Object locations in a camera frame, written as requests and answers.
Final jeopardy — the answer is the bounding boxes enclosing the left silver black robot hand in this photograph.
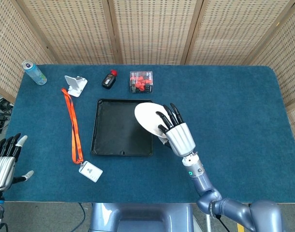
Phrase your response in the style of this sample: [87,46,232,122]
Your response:
[0,132,34,191]

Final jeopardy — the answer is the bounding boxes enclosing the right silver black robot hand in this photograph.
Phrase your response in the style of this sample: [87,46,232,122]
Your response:
[155,103,196,157]

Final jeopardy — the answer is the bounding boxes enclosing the white round plate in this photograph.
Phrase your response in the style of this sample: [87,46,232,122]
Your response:
[134,102,170,139]

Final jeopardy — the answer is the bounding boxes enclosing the black square plastic tray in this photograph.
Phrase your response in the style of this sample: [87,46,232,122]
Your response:
[90,98,154,157]

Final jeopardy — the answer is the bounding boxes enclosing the blue felt table mat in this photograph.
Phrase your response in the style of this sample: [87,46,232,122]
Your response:
[3,64,295,203]

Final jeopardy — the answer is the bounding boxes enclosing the clear box with red pieces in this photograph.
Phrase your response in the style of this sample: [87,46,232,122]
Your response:
[129,71,155,94]

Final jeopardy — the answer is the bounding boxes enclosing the blue-grey robot torso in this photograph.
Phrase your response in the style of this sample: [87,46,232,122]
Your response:
[88,203,195,232]

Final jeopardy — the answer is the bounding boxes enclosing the white badge card holder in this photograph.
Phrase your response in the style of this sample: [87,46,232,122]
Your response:
[78,160,103,183]

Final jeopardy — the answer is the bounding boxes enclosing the black bottle with red cap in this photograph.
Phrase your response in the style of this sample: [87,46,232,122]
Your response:
[101,69,118,89]

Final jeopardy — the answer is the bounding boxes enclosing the light blue drink can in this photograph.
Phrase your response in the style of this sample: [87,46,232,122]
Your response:
[22,60,48,86]

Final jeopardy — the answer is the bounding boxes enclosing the white folding phone stand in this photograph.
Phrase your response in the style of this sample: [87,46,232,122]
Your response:
[64,75,88,98]

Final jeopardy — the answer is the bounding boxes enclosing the woven bamboo screen panel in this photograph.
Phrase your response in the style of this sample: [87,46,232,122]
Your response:
[244,0,295,155]
[16,0,121,65]
[108,0,204,65]
[0,0,54,103]
[183,0,295,65]

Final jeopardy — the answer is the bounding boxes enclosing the black floor cable bundle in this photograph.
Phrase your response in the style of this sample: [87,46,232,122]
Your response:
[0,96,14,116]

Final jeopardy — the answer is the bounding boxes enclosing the orange lanyard strap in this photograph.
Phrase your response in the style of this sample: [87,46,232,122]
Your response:
[61,87,84,165]

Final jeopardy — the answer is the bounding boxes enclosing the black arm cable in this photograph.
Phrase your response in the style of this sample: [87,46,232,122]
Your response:
[214,214,232,232]

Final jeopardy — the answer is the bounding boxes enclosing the blue floor cable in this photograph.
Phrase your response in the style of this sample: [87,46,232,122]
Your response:
[77,203,87,232]

